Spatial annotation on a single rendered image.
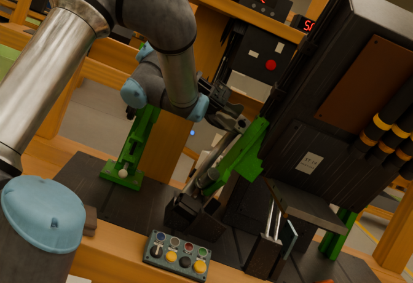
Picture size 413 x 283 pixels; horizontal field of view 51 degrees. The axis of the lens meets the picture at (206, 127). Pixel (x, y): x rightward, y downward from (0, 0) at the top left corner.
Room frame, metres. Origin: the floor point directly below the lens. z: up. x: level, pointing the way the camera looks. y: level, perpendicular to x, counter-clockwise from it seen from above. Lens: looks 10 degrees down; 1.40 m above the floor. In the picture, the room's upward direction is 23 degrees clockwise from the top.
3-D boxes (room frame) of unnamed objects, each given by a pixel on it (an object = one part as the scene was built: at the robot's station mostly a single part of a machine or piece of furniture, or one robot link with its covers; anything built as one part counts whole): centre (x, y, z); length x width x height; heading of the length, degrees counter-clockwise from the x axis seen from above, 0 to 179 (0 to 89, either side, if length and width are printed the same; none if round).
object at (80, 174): (1.27, -0.21, 0.89); 1.10 x 0.42 x 0.02; 97
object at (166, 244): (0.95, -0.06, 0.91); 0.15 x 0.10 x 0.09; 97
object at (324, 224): (1.18, -0.30, 1.11); 0.39 x 0.16 x 0.03; 7
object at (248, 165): (1.20, -0.14, 1.17); 0.13 x 0.12 x 0.20; 97
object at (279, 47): (1.46, -0.07, 1.42); 0.17 x 0.12 x 0.15; 97
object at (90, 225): (0.94, 0.19, 0.91); 0.10 x 0.08 x 0.03; 18
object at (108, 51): (1.63, -0.16, 1.23); 1.30 x 0.05 x 0.09; 97
